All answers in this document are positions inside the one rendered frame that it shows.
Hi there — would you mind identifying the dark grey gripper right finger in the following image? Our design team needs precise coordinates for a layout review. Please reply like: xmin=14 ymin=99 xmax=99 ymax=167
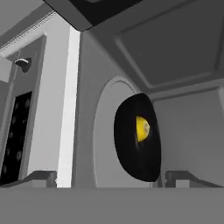
xmin=164 ymin=170 xmax=224 ymax=189

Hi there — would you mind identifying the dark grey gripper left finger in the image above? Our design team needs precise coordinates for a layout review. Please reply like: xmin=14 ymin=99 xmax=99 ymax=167
xmin=1 ymin=170 xmax=58 ymax=189

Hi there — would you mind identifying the black bowl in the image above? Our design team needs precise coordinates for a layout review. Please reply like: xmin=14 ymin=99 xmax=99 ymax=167
xmin=113 ymin=93 xmax=162 ymax=184

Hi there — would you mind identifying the yellow lemon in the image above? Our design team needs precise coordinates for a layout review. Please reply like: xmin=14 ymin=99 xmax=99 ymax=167
xmin=135 ymin=115 xmax=151 ymax=144

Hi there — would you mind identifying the pale round microwave turntable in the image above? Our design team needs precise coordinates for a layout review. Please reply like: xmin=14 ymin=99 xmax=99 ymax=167
xmin=92 ymin=75 xmax=165 ymax=189

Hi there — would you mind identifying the grey microwave oven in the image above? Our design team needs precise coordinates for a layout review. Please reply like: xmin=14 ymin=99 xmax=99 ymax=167
xmin=56 ymin=0 xmax=224 ymax=189

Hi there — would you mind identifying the dark microwave door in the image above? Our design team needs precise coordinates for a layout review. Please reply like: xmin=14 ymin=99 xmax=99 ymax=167
xmin=42 ymin=0 xmax=187 ymax=32

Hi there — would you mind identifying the black hob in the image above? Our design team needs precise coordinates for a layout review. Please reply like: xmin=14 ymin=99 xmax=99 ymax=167
xmin=0 ymin=91 xmax=33 ymax=186

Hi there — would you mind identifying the round metal cupboard knob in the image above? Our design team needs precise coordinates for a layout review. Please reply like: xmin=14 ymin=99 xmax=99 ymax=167
xmin=14 ymin=57 xmax=32 ymax=74

